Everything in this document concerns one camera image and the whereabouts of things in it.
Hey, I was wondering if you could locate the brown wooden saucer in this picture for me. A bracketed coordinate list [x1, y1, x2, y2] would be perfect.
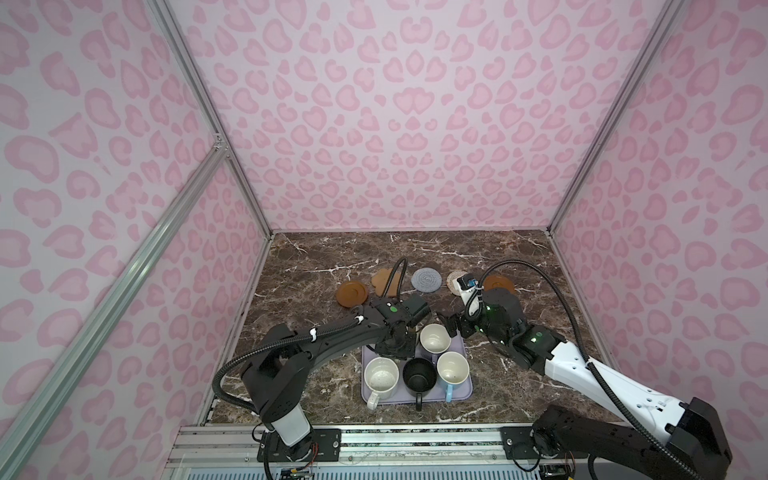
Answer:
[483, 274, 517, 294]
[335, 281, 368, 309]

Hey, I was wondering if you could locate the paw shaped cork coaster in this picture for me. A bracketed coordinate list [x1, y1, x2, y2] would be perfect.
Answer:
[371, 268, 402, 298]

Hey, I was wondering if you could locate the small white cup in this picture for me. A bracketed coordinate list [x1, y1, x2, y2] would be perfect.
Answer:
[419, 324, 452, 355]

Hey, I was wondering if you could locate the blue woven round coaster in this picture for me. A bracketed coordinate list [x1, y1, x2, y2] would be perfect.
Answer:
[411, 267, 443, 293]

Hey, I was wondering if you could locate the multicolour woven round coaster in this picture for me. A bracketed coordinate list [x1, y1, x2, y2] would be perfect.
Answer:
[446, 270, 467, 296]

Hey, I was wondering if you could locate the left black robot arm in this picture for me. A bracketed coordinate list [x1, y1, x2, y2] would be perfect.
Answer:
[241, 295, 431, 450]

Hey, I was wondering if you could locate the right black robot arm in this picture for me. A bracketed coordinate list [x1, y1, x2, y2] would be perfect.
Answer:
[439, 288, 733, 479]

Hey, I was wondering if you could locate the black mug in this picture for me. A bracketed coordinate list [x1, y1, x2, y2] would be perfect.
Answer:
[402, 358, 437, 412]

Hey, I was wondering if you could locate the lavender silicone tray mat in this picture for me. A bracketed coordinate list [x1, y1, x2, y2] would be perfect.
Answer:
[362, 324, 473, 411]

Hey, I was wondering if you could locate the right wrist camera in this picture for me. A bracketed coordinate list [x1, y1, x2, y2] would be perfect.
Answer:
[455, 273, 479, 317]

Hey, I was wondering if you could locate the white mug with handle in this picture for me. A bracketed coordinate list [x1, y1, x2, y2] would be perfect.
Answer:
[364, 357, 400, 410]

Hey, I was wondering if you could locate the white mug blue handle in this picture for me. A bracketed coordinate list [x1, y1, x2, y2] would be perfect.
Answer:
[436, 351, 470, 403]

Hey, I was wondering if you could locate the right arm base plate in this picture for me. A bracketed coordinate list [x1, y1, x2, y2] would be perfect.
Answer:
[499, 426, 588, 462]

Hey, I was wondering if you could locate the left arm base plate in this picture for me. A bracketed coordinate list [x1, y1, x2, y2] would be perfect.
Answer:
[257, 428, 342, 464]

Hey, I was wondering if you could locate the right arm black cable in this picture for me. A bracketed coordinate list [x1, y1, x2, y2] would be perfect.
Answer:
[464, 259, 703, 480]

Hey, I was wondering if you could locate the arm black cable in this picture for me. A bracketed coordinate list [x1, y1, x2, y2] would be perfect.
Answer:
[211, 257, 409, 414]
[464, 259, 703, 480]

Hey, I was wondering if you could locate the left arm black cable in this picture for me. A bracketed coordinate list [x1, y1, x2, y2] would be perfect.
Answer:
[211, 257, 409, 414]

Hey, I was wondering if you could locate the aluminium front rail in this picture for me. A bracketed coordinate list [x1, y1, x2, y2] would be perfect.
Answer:
[158, 421, 685, 480]

